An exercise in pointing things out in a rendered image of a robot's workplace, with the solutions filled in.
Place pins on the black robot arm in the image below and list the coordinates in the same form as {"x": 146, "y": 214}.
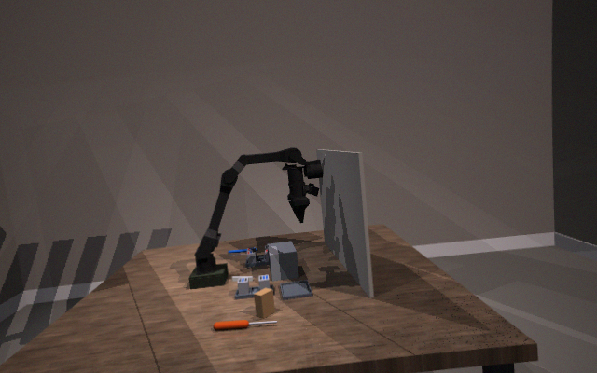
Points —
{"x": 205, "y": 260}

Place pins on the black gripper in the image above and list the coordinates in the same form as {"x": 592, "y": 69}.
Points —
{"x": 299, "y": 202}

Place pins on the tan cardboard box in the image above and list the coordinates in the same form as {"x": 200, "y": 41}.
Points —
{"x": 264, "y": 303}

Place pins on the white flat bar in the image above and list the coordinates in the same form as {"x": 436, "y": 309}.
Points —
{"x": 235, "y": 278}

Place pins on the orange-handled screwdriver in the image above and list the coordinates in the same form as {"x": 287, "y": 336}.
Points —
{"x": 228, "y": 325}

